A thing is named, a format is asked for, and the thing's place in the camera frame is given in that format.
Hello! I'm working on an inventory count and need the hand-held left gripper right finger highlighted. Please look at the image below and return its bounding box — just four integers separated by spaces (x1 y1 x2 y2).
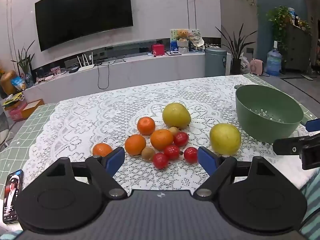
194 147 275 200

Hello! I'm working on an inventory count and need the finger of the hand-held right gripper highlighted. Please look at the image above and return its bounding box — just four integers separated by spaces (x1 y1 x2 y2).
305 118 320 132
273 136 308 155

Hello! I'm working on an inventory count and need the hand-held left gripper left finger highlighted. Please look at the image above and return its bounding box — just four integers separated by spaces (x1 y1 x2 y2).
47 147 127 199

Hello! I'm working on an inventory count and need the orange mandarin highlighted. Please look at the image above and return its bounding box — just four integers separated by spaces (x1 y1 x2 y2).
92 143 113 157
124 134 147 156
137 117 156 136
150 129 174 151

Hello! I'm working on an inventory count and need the red cherry tomato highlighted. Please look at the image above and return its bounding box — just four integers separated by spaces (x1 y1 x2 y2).
164 144 180 160
184 147 199 164
173 132 189 147
153 153 169 170

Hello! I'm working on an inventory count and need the yellow-green pear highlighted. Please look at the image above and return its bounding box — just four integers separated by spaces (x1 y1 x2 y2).
209 123 242 155
162 102 192 130

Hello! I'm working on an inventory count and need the green colander bowl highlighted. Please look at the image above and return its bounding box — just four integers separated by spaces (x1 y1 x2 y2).
234 84 306 144

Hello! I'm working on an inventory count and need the white lace tablecloth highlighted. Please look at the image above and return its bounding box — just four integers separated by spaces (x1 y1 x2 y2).
22 74 320 198

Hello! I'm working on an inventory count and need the teal striped cloth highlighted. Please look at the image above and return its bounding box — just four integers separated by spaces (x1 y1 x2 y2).
299 167 320 240

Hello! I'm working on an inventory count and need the blue water bottle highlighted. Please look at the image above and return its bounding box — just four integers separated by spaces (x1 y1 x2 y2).
265 41 282 77

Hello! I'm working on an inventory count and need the grey dresser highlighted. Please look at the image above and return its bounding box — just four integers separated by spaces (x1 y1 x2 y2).
282 24 313 73

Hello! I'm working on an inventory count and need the pink heater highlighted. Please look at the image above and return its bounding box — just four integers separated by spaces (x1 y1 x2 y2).
250 58 266 76

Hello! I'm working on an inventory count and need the green checked tablecloth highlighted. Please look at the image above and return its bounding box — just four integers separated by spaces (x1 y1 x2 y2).
0 74 320 178

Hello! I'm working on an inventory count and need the white plastic bag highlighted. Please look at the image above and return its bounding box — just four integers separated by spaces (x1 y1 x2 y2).
239 53 251 74

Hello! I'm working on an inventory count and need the white router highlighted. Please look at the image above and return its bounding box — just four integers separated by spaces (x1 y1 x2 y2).
76 52 95 72

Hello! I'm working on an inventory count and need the white TV console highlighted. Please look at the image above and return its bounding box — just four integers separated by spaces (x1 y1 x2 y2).
22 39 227 104

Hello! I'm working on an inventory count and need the grey trash can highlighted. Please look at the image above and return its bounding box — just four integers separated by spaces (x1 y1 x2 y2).
204 47 232 77

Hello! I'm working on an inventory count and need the cardboard box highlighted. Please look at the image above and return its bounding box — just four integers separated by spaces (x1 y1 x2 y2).
21 99 45 119

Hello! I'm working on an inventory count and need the black smartphone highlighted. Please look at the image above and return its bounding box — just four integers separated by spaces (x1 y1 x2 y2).
2 169 24 224

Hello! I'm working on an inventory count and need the leafy plant on dresser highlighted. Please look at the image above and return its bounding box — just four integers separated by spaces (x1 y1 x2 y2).
266 6 295 53

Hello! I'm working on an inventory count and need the long-leaf potted plant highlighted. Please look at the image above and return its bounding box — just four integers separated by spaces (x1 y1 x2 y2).
215 23 258 75

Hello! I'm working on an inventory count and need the white flower pot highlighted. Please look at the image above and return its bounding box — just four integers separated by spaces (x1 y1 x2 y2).
177 40 190 54

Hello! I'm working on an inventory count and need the red box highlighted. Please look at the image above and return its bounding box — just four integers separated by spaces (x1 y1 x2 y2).
152 44 165 56

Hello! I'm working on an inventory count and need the colourful picture board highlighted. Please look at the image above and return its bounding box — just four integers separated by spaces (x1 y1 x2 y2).
170 29 202 52

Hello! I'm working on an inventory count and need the yellow teddy bear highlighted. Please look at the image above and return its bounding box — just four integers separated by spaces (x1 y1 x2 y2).
176 29 189 41

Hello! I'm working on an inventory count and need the small green potted plant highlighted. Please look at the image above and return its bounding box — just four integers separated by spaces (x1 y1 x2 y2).
10 40 35 80

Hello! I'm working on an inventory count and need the black cable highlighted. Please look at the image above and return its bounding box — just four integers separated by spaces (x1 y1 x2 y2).
96 59 125 90

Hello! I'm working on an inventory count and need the black wall television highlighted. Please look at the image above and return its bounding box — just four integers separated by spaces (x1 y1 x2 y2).
34 0 134 52

